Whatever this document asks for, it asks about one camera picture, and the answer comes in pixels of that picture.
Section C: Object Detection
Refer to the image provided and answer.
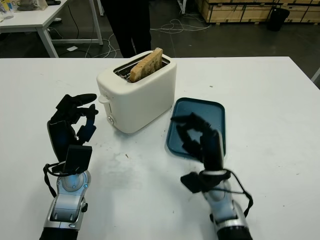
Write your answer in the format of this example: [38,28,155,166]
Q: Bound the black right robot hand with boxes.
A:
[169,112,225,172]

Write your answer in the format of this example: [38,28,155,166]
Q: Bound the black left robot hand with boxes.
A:
[46,93,99,163]

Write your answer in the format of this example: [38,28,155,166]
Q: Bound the white two-slot toaster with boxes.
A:
[96,50,178,135]

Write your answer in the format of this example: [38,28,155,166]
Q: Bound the brown bread slice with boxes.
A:
[129,47,163,83]

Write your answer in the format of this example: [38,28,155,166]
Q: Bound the teal plastic tray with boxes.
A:
[166,97,227,160]

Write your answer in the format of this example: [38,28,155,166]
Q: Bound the white desk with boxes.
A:
[0,0,104,58]

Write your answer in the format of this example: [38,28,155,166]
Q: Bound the person in dark clothes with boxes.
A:
[103,0,153,58]

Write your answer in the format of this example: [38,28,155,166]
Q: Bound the clear container with label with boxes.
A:
[0,0,15,21]

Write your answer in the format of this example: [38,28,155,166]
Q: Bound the wooden crate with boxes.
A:
[201,0,320,26]

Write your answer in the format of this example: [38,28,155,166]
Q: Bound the black waste bin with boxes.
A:
[266,7,291,32]

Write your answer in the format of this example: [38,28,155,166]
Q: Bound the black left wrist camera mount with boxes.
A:
[51,144,93,176]

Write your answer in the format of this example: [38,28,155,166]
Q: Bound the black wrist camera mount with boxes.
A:
[51,144,93,176]
[180,171,216,195]

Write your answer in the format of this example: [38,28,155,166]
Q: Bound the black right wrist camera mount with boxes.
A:
[180,171,216,195]

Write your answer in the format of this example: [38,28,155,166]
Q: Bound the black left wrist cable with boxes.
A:
[42,162,66,198]

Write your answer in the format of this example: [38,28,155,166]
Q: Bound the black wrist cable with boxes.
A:
[199,168,254,218]
[42,162,66,198]

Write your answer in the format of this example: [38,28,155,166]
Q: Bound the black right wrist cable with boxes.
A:
[199,168,254,218]

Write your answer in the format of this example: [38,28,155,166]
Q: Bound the white floor cable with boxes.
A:
[149,14,213,33]
[84,32,121,58]

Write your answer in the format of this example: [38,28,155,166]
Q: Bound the white metal frame legs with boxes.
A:
[174,0,188,16]

